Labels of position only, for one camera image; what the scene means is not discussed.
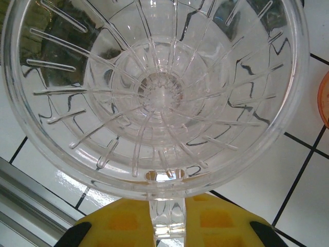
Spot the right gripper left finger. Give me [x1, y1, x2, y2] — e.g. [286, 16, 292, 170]
[58, 199, 155, 247]

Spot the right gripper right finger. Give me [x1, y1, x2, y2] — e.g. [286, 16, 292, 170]
[184, 195, 282, 247]

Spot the clear plastic coffee dripper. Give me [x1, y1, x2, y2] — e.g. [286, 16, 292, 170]
[1, 0, 310, 247]

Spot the orange transparent pitcher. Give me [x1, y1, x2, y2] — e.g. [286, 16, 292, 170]
[317, 70, 329, 128]

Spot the aluminium frame rail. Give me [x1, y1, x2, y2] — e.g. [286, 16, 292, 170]
[0, 156, 88, 247]

